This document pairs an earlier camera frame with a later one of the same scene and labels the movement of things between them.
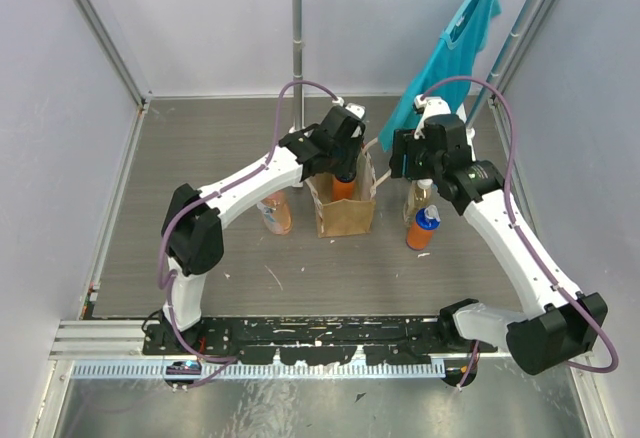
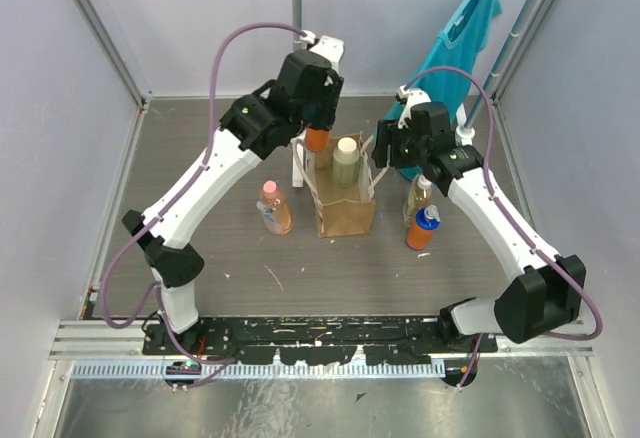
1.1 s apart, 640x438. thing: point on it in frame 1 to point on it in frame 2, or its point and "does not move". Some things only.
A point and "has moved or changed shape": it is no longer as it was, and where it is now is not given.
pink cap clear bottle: x=277 y=213 does not move
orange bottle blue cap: x=421 y=232 does not move
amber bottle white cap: x=419 y=195 does not move
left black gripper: x=345 y=159 to x=322 y=114
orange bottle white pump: x=343 y=186 has moved or changed shape
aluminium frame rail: x=116 y=348 does not move
